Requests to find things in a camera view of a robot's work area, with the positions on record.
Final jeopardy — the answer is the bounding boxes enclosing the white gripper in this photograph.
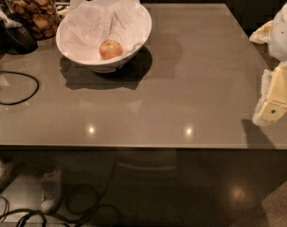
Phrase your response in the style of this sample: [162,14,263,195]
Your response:
[249,2,287,127]

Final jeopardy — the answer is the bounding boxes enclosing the red yellow apple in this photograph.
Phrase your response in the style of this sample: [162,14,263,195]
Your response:
[99,40,123,60]

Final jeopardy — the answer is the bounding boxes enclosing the white ceramic bowl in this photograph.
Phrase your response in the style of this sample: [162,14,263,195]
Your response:
[55,0,153,74]

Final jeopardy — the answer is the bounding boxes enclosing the white paper liner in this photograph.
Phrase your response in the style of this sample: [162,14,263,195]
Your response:
[63,0,150,61]

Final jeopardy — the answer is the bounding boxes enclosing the glass jar of dried chips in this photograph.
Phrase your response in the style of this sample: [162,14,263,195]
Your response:
[5,0,60,40]

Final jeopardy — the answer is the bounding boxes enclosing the white shoe right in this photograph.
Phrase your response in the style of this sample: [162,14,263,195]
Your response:
[41,166,62,214]

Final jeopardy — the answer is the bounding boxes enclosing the black round device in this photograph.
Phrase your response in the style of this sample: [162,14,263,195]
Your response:
[0,8,38,54]

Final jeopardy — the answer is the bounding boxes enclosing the black floor cables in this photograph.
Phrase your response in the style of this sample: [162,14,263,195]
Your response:
[0,161,122,227]

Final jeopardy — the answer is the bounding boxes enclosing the black cable on table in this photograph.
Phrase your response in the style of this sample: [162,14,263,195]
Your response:
[0,69,40,106]

